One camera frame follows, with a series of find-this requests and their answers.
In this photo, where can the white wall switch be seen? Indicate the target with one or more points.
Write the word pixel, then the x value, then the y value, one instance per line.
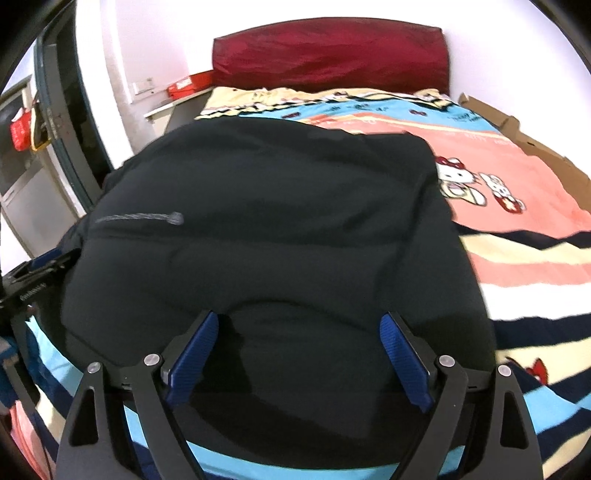
pixel 143 85

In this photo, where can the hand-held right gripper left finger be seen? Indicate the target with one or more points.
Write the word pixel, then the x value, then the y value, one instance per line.
pixel 196 353

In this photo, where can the grey cabinet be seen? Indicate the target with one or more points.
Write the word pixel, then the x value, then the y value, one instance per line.
pixel 27 180

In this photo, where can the dark red padded headboard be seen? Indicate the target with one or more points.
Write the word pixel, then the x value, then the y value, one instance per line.
pixel 332 57

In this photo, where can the black hooded jacket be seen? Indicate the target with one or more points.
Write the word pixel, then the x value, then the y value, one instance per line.
pixel 277 221

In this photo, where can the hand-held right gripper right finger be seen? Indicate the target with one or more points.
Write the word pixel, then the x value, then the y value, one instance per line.
pixel 405 360

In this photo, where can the striped cartoon print blanket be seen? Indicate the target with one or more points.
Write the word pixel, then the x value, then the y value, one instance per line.
pixel 517 221

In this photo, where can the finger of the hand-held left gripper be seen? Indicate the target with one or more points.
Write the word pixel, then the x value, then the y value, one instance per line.
pixel 48 261

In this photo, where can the brown cardboard sheet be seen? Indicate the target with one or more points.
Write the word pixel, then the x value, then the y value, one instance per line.
pixel 531 134

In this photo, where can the pink cloth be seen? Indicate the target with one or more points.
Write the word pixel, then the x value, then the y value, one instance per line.
pixel 27 438

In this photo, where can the dark door frame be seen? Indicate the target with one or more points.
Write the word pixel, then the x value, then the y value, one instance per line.
pixel 69 138

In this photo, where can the red box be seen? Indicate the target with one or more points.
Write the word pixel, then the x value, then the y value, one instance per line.
pixel 189 85

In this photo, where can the red hanging bag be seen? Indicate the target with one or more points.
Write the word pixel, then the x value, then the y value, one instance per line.
pixel 21 129

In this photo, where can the white bedside shelf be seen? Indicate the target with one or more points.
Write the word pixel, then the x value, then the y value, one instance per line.
pixel 173 110

